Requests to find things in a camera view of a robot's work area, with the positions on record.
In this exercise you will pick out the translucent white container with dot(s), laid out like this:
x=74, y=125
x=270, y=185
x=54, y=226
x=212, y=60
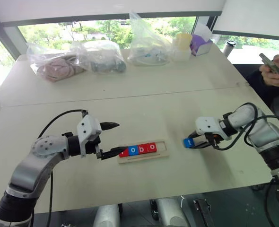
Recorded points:
x=182, y=55

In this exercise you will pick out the clear bag with grey cloth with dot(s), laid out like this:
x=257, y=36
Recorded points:
x=104, y=53

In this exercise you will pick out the yellow plastic cup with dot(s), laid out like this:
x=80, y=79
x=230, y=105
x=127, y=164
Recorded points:
x=184, y=40

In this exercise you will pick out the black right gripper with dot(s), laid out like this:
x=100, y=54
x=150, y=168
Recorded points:
x=211, y=139

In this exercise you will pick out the silver rounded robot leg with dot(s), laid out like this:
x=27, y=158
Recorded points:
x=106, y=217
x=171, y=214

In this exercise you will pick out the person in dark clothing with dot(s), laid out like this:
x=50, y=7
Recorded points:
x=260, y=92

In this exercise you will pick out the small black caster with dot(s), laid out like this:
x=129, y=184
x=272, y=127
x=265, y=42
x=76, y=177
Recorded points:
x=154, y=210

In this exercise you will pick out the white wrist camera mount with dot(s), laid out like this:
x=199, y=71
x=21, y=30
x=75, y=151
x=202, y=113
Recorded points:
x=208, y=125
x=87, y=128

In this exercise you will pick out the wooden letter tray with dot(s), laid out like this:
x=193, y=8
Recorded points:
x=162, y=151

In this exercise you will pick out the person's right hand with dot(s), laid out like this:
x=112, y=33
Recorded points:
x=272, y=78

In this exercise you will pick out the white tissue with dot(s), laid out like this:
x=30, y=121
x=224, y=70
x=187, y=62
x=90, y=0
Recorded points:
x=203, y=30

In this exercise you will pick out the red letter b block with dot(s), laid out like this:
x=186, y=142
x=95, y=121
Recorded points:
x=143, y=149

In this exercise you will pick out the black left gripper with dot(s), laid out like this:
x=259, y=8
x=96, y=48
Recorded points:
x=92, y=145

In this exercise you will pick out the grey cloth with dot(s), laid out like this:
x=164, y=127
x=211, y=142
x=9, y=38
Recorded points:
x=108, y=66

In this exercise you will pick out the red letter o block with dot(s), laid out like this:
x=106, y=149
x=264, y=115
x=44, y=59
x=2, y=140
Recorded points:
x=152, y=147

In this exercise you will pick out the clear bag with pink cloth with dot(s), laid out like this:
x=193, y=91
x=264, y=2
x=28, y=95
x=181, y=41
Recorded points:
x=52, y=60

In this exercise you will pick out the tall clear plastic bag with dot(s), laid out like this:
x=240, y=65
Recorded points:
x=145, y=39

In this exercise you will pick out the pink cloth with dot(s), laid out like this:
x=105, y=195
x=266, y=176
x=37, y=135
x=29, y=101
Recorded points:
x=59, y=69

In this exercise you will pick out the smartphone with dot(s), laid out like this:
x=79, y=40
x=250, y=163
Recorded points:
x=269, y=63

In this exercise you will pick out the wide white roller blind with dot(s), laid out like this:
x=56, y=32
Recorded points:
x=106, y=7

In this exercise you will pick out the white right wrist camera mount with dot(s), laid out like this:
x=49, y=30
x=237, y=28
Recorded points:
x=208, y=125

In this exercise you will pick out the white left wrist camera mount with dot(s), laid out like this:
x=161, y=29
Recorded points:
x=87, y=128

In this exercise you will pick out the purple tissue box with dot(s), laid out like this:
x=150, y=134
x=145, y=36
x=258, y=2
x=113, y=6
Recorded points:
x=202, y=47

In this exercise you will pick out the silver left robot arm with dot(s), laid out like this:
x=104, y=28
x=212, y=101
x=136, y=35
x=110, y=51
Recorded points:
x=28, y=170

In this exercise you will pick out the white tumbler with black lid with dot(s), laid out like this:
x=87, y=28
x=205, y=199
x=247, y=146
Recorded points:
x=229, y=48

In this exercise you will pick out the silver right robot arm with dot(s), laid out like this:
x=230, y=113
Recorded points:
x=264, y=134

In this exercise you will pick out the red letter r block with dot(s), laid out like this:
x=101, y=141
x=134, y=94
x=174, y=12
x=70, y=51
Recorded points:
x=123, y=154

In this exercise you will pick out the blue letter o block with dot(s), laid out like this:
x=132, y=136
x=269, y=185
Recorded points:
x=133, y=151

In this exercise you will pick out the black metal bracket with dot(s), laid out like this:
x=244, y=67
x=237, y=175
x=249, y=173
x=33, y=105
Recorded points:
x=202, y=211

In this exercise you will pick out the white container in bag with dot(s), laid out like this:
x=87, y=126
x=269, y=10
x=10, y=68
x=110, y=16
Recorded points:
x=149, y=58

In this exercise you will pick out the blue letter t block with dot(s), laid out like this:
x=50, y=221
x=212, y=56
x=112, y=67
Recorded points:
x=188, y=143

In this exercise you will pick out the narrow white roller blind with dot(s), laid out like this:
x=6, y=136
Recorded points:
x=255, y=15

